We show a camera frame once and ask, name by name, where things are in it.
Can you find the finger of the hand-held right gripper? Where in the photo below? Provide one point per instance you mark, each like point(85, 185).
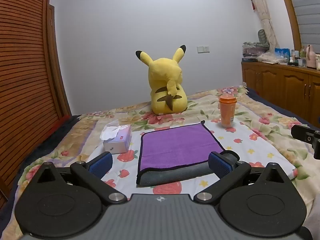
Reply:
point(303, 135)

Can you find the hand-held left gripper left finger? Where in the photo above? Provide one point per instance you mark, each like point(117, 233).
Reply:
point(101, 165)

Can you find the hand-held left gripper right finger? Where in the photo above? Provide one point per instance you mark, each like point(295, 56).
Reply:
point(220, 166)

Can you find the purple towel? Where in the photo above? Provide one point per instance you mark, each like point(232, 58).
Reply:
point(175, 145)

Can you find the pink tissue box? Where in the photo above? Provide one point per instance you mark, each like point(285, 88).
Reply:
point(120, 142)

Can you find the floral bed sheet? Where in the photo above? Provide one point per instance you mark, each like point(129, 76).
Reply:
point(252, 135)

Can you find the orange plastic cup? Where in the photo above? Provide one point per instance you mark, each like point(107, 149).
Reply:
point(227, 112)

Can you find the wooden cabinet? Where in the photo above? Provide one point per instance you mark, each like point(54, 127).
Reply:
point(275, 80)

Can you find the pink thermos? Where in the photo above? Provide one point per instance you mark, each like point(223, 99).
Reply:
point(311, 57)

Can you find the green bottle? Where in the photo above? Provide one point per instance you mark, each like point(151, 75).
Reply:
point(302, 55)

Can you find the clear plastic bag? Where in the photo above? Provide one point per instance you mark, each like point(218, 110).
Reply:
point(271, 58)

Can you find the blue packet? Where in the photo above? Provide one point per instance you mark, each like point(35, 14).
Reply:
point(282, 52)

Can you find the stack of folded clothes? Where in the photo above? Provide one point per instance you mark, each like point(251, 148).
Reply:
point(253, 48)

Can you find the yellow plush toy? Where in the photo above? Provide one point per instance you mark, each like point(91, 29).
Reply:
point(165, 80)

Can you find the grey window blinds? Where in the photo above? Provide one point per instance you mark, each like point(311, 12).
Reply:
point(308, 17)

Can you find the cream curtain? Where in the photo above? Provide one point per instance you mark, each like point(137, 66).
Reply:
point(262, 10)

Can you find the wooden louvred wardrobe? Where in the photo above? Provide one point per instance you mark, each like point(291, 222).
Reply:
point(25, 55)

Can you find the white wall socket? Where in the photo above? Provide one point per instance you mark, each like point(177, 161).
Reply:
point(203, 49)

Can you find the wooden window frame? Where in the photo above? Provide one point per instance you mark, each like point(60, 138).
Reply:
point(291, 12)

